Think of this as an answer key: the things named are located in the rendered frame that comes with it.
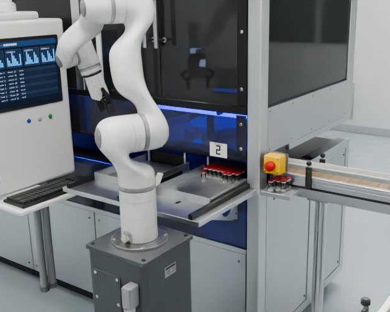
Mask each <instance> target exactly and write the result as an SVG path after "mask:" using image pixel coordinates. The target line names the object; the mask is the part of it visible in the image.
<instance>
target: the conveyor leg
mask: <svg viewBox="0 0 390 312"><path fill-rule="evenodd" d="M307 200H311V201H315V215H314V244H313V273H312V289H311V312H323V293H324V268H325V255H326V229H327V204H328V203H329V202H323V201H317V200H314V199H308V198H307Z"/></svg>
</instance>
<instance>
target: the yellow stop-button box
mask: <svg viewBox="0 0 390 312"><path fill-rule="evenodd" d="M268 161H272V162H273V163H274V165H275V168H274V170H273V171H266V170H265V168H264V173H270V174H274V175H281V174H282V173H284V172H286V171H287V170H288V154H286V153H281V152H274V151H272V152H270V153H268V154H266V155H264V164H265V163H266V162H268Z"/></svg>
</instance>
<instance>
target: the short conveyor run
mask: <svg viewBox="0 0 390 312"><path fill-rule="evenodd" d="M320 157H321V159H319V163H318V162H311V161H307V160H299V159H295V158H288V170H287V171H286V172H284V173H282V174H281V176H286V177H291V181H292V187H295V188H301V189H302V193H301V194H300V195H298V196H299V197H305V198H308V199H314V200H317V201H323V202H329V203H333V204H338V205H342V206H348V207H354V208H357V209H363V210H369V211H373V212H379V213H382V214H388V215H390V174H388V173H380V172H376V171H368V170H361V169H357V168H349V167H342V166H338V165H330V164H326V159H324V157H325V154H324V153H321V154H320Z"/></svg>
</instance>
